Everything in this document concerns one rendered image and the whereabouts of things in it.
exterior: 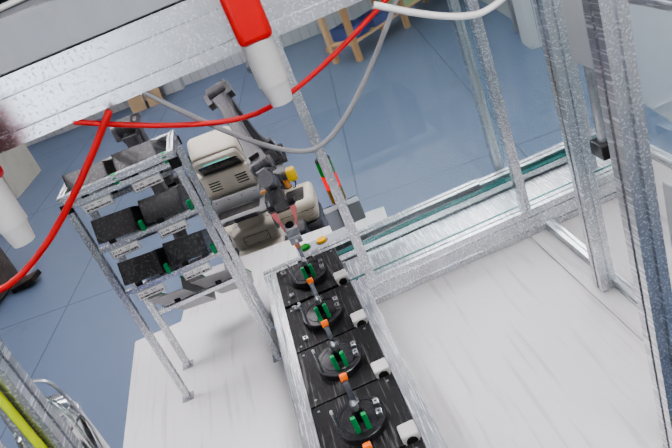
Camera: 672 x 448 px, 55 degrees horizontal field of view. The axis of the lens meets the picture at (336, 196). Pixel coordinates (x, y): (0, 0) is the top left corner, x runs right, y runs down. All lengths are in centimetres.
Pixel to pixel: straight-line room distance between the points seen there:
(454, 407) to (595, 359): 39
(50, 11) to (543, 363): 147
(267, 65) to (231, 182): 207
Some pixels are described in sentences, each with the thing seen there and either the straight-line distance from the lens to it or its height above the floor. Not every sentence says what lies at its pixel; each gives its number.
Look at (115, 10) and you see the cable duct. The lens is 92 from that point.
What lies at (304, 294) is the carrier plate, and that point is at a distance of 225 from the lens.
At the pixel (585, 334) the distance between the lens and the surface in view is 194.
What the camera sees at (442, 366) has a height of 86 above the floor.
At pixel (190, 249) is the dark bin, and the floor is 133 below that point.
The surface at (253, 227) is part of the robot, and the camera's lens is 300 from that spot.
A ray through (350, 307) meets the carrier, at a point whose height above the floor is 97.
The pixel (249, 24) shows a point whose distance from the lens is 82.
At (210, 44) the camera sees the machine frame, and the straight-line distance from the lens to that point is 94.
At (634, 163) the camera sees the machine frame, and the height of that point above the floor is 160.
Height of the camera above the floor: 219
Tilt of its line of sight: 26 degrees down
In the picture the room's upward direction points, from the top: 22 degrees counter-clockwise
